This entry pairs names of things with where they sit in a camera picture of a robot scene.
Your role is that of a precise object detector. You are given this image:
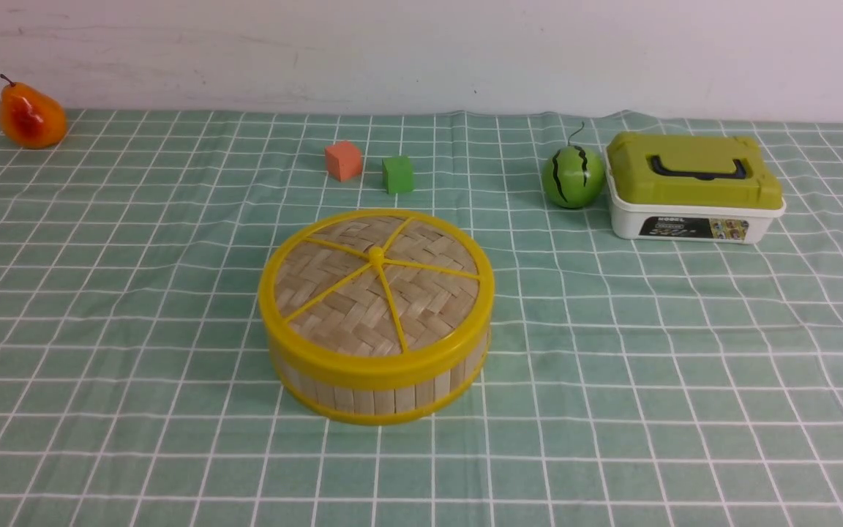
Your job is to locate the green checkered tablecloth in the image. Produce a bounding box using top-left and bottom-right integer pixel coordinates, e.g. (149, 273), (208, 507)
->
(0, 109), (843, 526)

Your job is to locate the orange toy pear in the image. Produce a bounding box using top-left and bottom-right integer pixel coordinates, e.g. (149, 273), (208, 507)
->
(0, 74), (68, 149)

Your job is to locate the orange foam cube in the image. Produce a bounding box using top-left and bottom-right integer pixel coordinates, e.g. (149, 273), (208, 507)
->
(324, 141), (364, 182)

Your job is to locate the green foam cube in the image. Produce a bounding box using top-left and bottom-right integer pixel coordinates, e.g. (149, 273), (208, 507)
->
(382, 156), (415, 195)

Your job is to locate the yellow bamboo steamer basket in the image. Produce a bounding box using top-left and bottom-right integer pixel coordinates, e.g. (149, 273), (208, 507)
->
(271, 329), (492, 426)

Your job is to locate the yellow woven steamer lid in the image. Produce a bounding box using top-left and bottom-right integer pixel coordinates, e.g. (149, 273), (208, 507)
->
(258, 208), (495, 390)

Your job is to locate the green and white lunch box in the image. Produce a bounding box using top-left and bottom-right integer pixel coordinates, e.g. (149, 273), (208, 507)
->
(606, 131), (786, 244)

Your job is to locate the green toy watermelon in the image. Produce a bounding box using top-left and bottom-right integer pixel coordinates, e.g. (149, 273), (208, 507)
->
(541, 123), (606, 209)

